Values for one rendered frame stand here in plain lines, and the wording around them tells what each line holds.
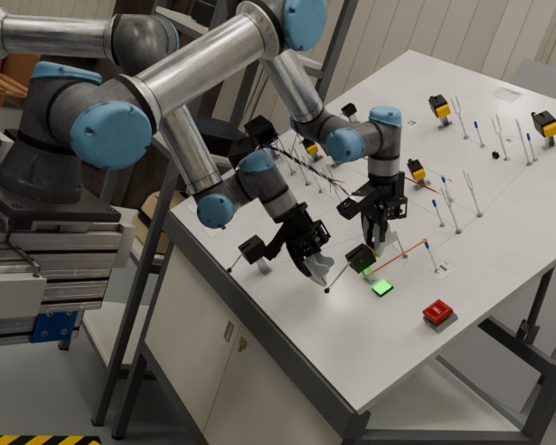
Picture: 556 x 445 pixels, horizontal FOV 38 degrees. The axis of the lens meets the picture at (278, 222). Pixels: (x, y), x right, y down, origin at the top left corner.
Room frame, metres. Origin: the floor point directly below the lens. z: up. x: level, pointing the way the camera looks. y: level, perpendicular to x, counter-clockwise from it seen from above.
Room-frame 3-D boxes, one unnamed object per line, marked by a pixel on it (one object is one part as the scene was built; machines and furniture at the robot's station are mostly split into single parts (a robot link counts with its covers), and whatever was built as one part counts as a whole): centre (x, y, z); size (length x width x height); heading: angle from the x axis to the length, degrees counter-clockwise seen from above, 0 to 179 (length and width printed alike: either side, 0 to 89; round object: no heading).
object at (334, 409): (2.06, 0.02, 0.83); 1.18 x 0.06 x 0.06; 33
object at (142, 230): (2.84, 0.33, 0.76); 0.30 x 0.21 x 0.20; 126
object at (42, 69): (1.39, 0.43, 1.33); 0.13 x 0.12 x 0.14; 48
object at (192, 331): (2.31, 0.15, 0.60); 0.55 x 0.02 x 0.39; 33
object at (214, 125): (2.88, 0.36, 1.09); 0.35 x 0.33 x 0.07; 33
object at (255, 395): (1.84, -0.15, 0.60); 0.55 x 0.03 x 0.39; 33
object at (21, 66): (7.63, 2.99, 0.24); 1.33 x 0.91 x 0.48; 51
